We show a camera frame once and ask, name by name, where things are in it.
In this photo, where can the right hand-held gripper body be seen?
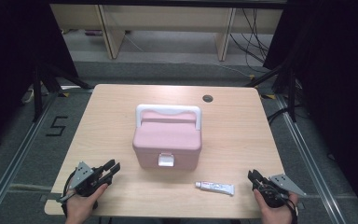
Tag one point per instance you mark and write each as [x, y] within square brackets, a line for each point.
[284, 183]

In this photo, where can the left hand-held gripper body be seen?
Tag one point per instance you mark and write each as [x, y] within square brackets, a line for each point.
[82, 175]

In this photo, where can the white ointment tube red print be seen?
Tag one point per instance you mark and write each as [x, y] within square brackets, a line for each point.
[217, 188]

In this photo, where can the person's left hand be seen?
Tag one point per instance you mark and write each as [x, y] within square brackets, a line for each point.
[80, 208]

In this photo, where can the person's right hand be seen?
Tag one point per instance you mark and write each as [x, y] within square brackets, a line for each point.
[278, 216]

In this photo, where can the yellow black floor tape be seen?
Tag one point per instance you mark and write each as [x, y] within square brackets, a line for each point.
[268, 96]
[64, 94]

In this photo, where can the black metal stand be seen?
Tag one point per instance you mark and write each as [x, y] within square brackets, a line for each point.
[37, 93]
[291, 93]

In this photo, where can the round dark table grommet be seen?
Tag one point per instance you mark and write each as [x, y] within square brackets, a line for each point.
[207, 98]

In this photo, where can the black curtain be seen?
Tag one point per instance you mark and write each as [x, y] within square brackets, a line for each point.
[338, 77]
[9, 62]

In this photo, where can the beige wooden desk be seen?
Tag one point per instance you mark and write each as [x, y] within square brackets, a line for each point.
[167, 18]

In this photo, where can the aluminium floor rail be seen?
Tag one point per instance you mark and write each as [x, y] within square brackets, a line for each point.
[307, 161]
[15, 158]

